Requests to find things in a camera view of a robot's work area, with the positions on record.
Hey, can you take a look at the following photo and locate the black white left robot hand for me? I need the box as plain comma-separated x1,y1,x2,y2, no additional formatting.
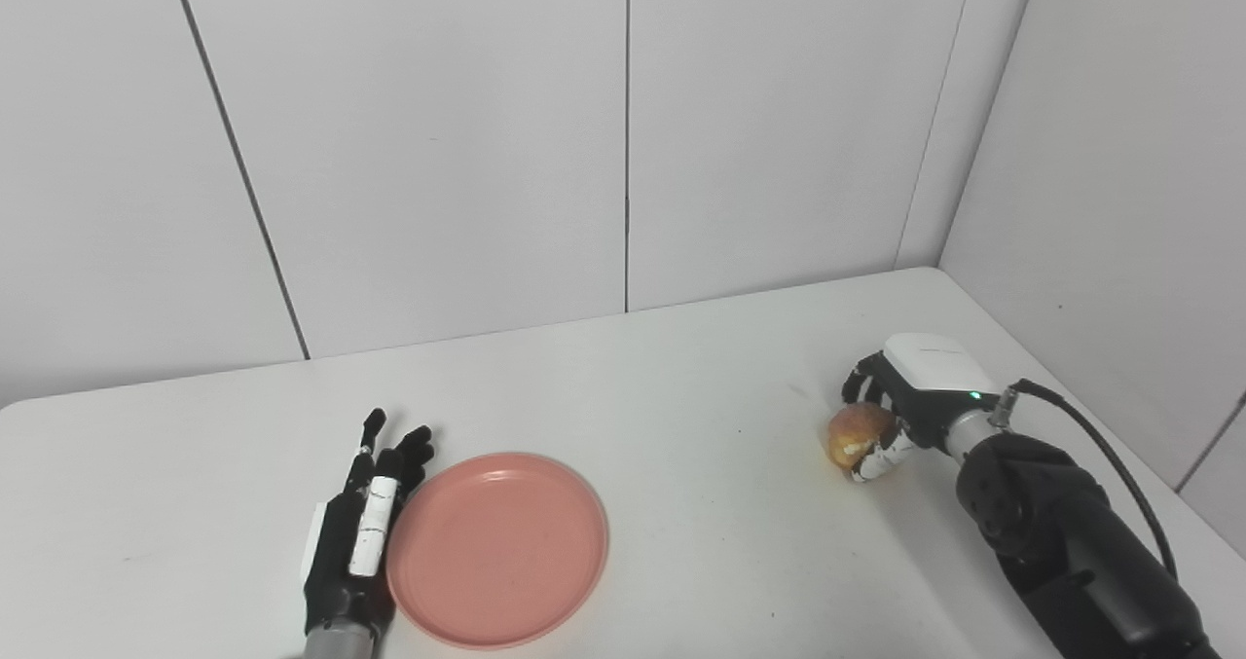
302,408,435,637

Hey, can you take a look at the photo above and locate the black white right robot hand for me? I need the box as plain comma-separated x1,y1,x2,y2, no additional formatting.
842,333,1001,485

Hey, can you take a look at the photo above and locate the golden cream puff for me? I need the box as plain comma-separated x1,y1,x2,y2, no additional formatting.
827,403,898,472

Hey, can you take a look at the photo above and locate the pink round plate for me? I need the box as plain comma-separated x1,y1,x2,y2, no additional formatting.
386,453,609,650

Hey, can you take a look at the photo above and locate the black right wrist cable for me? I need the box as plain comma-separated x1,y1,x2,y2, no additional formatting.
993,379,1180,582

